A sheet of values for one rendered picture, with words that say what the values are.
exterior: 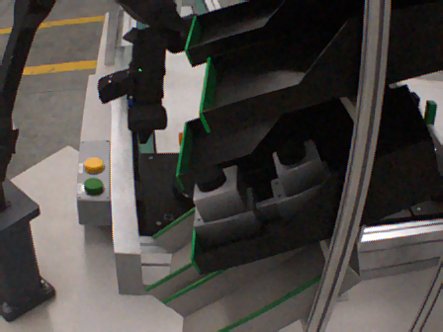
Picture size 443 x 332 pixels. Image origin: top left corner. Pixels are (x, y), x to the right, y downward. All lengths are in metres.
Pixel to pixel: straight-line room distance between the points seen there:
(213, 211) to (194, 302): 0.23
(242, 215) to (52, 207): 0.71
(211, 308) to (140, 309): 0.25
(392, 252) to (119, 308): 0.51
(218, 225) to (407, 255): 0.61
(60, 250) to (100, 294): 0.15
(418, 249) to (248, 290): 0.48
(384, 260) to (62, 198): 0.67
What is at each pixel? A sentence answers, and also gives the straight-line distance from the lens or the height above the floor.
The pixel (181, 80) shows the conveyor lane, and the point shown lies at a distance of 1.73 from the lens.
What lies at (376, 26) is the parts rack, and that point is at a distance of 0.53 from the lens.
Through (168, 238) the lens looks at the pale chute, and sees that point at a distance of 1.02.
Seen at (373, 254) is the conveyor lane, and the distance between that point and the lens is 1.19.
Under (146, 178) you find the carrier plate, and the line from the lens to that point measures 1.24.
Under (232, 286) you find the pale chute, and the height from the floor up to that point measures 1.06.
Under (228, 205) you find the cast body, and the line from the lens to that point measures 0.69.
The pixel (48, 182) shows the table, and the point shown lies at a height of 0.86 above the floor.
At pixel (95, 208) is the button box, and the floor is 0.94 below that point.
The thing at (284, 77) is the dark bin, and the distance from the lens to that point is 0.65.
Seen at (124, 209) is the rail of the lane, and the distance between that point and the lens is 1.19.
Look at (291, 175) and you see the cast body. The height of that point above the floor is 1.29.
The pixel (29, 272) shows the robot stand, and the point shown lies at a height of 0.94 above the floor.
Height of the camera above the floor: 1.65
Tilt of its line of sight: 32 degrees down
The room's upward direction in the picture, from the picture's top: 5 degrees clockwise
